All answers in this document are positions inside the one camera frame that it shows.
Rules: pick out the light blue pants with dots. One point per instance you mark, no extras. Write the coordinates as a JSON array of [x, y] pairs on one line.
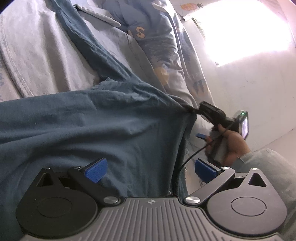
[[34, 46]]

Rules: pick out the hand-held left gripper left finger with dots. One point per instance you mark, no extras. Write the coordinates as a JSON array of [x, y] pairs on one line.
[[96, 171]]

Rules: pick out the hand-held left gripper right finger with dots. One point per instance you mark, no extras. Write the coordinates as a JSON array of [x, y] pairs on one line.
[[205, 172]]

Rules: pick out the printed blue grey duvet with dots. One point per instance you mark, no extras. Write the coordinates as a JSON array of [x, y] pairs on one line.
[[161, 46]]

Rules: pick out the person's right forearm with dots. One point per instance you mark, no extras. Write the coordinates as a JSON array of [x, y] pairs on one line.
[[272, 173]]

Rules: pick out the window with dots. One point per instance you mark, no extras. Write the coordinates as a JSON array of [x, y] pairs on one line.
[[242, 27]]

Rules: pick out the person's right hand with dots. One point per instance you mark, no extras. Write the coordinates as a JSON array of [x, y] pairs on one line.
[[235, 146]]

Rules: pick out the dark teal t-shirt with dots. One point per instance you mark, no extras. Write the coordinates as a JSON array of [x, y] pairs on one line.
[[92, 127]]

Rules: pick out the orange wall sticker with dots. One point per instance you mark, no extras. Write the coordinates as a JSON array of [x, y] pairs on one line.
[[189, 7]]

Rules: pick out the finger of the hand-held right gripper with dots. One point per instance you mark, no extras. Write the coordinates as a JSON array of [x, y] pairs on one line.
[[211, 111]]

